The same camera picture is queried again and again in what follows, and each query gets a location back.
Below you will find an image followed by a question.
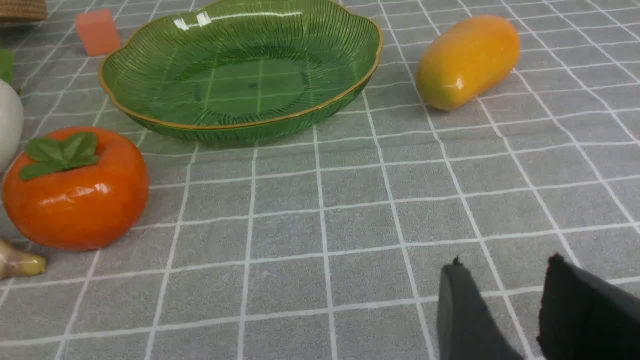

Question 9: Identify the green glass leaf plate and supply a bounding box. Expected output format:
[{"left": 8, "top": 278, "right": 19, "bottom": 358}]
[{"left": 98, "top": 0, "right": 384, "bottom": 146}]

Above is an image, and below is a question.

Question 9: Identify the white radish with green leaves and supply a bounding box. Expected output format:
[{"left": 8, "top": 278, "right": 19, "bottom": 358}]
[{"left": 0, "top": 48, "right": 25, "bottom": 173}]

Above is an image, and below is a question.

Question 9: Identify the woven wicker basket green lining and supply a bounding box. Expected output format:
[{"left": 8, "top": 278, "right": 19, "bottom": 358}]
[{"left": 0, "top": 0, "right": 48, "bottom": 23}]

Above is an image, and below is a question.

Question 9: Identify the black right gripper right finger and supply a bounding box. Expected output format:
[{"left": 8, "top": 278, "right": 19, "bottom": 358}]
[{"left": 536, "top": 253, "right": 640, "bottom": 360}]

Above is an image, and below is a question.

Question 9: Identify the yellow orange mango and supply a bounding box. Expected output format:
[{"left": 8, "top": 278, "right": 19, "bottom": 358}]
[{"left": 414, "top": 14, "right": 521, "bottom": 111}]

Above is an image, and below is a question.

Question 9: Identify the grey checked tablecloth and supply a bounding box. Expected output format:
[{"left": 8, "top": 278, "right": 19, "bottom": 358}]
[{"left": 1, "top": 0, "right": 640, "bottom": 360}]

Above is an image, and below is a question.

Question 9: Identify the orange cube block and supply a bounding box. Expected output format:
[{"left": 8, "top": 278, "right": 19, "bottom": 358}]
[{"left": 75, "top": 8, "right": 121, "bottom": 57}]

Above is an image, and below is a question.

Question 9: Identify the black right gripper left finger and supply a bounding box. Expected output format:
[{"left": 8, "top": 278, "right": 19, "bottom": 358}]
[{"left": 437, "top": 257, "right": 522, "bottom": 360}]

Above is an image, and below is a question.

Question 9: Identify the purple eggplant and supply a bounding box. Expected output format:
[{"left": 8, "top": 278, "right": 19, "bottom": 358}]
[{"left": 0, "top": 238, "right": 47, "bottom": 280}]

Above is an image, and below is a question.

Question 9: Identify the orange persimmon with green leaf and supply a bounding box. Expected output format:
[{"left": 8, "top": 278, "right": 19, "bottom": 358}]
[{"left": 2, "top": 126, "right": 149, "bottom": 252}]

